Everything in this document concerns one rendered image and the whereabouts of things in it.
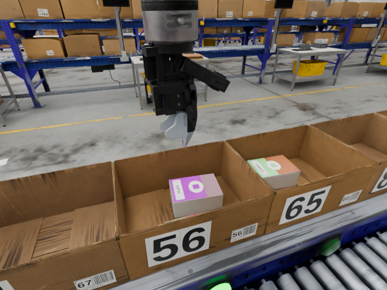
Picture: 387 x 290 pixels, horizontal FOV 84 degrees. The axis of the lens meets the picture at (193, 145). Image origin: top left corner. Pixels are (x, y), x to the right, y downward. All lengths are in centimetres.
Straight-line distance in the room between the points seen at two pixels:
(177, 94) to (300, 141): 74
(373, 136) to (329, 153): 40
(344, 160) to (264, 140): 29
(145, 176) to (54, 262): 36
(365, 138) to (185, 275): 108
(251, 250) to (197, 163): 34
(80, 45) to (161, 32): 429
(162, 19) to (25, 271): 51
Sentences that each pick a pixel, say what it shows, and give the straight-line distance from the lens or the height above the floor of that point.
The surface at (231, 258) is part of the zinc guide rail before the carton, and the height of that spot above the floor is 89.
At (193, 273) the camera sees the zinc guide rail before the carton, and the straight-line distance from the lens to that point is 62.
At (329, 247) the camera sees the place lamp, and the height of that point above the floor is 83.
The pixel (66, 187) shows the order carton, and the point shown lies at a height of 99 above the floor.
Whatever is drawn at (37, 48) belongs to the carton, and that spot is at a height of 95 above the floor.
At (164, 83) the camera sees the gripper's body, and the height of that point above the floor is 134.
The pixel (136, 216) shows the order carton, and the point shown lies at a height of 89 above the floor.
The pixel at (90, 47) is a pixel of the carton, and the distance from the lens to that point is 462.
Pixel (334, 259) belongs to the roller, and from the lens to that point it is 93.
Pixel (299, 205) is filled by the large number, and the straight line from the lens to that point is 72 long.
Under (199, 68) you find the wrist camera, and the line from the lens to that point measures 41.
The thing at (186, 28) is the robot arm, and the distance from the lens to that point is 37.
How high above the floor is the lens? 144
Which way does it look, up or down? 31 degrees down
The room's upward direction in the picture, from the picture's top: straight up
